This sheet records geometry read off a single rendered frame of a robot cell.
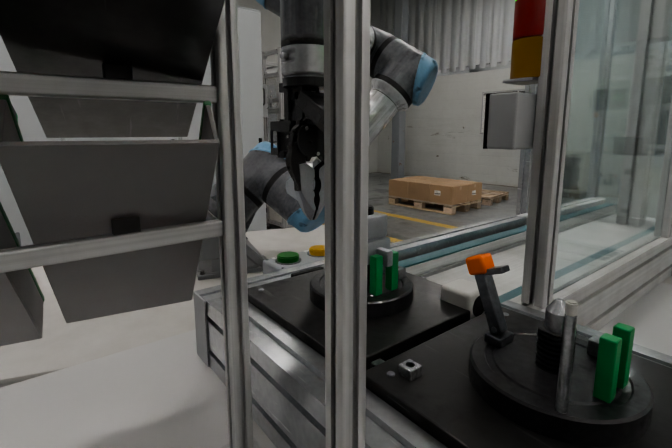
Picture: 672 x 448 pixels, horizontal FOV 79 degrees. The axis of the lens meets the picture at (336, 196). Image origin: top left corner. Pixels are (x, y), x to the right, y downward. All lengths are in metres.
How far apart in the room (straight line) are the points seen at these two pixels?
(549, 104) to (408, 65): 0.50
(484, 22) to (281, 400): 9.72
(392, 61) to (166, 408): 0.84
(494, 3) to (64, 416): 9.79
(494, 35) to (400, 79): 8.80
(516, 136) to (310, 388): 0.37
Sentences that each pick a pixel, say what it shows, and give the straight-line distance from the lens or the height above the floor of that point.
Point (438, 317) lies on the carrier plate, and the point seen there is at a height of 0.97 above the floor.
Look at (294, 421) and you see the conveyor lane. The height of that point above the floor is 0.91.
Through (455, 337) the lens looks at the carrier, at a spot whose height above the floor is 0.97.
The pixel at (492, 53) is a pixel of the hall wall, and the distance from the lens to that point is 9.74.
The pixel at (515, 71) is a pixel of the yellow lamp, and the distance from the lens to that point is 0.60.
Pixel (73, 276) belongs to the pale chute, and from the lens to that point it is 0.45.
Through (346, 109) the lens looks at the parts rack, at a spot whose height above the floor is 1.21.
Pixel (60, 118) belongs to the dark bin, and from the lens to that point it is 0.45.
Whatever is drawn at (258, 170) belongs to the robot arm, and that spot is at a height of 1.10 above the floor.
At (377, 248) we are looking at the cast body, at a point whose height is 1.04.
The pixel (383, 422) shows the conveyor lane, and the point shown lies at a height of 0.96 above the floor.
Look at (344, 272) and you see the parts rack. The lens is 0.24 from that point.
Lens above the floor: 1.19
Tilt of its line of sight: 9 degrees down
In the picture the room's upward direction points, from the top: straight up
